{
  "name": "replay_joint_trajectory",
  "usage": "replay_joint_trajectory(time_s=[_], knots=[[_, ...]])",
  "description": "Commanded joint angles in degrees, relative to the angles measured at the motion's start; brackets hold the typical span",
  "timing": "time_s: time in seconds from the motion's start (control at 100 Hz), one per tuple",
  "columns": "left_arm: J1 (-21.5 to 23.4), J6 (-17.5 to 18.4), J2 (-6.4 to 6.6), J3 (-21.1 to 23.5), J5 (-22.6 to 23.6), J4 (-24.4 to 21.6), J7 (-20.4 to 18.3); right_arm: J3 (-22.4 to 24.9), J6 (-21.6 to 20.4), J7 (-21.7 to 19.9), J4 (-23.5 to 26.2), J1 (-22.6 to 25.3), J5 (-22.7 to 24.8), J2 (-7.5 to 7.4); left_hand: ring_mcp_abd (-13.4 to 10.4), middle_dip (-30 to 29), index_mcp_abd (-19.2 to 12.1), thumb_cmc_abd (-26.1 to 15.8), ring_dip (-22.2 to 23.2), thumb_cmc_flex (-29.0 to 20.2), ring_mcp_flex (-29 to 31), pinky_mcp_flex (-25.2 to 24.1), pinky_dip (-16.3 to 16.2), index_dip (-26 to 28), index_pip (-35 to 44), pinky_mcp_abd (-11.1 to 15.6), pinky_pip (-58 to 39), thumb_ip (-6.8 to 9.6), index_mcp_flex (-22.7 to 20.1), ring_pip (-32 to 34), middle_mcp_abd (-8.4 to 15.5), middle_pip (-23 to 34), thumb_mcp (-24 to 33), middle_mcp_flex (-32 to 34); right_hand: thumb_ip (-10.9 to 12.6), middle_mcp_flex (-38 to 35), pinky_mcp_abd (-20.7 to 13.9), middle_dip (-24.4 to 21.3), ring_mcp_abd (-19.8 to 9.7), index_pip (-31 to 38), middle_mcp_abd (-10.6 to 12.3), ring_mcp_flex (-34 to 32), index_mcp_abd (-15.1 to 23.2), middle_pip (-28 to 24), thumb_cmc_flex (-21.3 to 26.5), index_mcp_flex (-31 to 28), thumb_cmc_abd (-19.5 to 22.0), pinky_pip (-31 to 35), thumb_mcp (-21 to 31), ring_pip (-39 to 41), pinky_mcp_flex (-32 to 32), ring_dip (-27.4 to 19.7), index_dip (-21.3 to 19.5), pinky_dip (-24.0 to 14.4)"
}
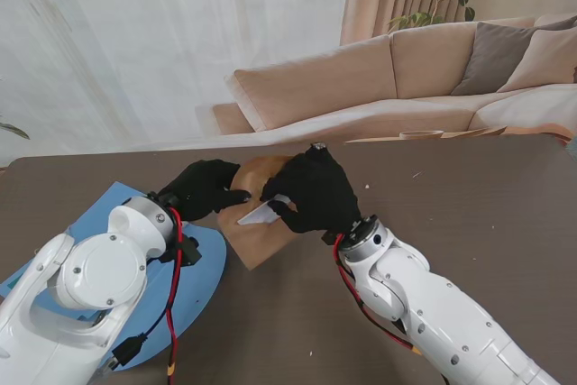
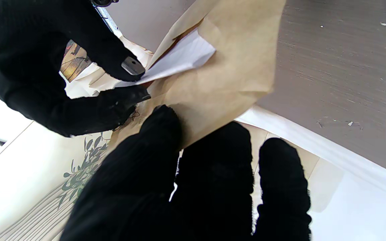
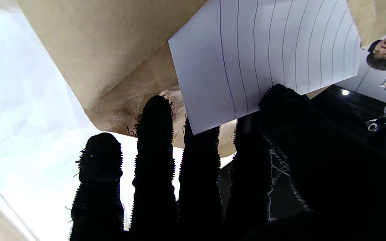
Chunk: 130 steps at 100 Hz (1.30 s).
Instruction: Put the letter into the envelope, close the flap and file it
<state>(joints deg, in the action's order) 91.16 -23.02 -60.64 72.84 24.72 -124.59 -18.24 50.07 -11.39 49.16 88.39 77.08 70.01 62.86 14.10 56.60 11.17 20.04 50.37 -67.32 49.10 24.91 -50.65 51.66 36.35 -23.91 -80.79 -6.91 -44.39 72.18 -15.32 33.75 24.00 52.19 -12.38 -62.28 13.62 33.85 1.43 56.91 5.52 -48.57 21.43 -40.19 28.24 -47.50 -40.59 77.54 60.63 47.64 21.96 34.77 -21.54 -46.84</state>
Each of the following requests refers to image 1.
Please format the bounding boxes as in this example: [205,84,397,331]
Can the white sheer curtain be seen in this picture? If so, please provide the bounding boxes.
[0,0,355,156]

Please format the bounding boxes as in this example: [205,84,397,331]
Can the white lined letter paper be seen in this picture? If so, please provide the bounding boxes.
[237,194,292,227]

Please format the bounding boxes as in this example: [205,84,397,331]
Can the beige cushion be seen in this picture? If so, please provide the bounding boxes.
[498,28,577,94]

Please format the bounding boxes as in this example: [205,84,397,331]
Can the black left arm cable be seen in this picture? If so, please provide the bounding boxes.
[107,258,184,368]

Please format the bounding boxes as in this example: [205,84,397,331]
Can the wooden coffee table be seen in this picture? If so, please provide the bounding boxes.
[344,124,574,146]

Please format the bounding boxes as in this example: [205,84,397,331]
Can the round wooden tray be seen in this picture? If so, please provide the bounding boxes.
[398,130,445,141]

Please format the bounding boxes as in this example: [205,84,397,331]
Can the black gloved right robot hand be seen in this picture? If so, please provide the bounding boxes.
[260,143,362,236]

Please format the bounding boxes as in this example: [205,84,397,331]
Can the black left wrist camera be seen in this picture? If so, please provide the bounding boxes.
[157,234,202,265]

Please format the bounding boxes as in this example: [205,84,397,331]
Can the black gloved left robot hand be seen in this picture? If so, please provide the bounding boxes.
[157,158,252,224]

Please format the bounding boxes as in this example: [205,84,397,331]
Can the beige sofa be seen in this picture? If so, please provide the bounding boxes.
[211,13,577,136]

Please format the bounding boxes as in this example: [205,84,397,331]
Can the grey cushion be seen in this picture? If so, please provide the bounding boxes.
[450,22,540,96]

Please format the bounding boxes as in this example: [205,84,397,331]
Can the red left arm cable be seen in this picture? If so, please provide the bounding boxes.
[164,206,188,380]

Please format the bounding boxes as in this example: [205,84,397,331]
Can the small green plant leaves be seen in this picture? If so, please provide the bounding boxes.
[0,122,31,141]

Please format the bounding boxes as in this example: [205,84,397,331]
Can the brown paper envelope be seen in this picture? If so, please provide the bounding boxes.
[215,154,312,272]

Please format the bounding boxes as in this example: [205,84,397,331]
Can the blue file folder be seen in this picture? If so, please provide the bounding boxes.
[0,180,227,366]

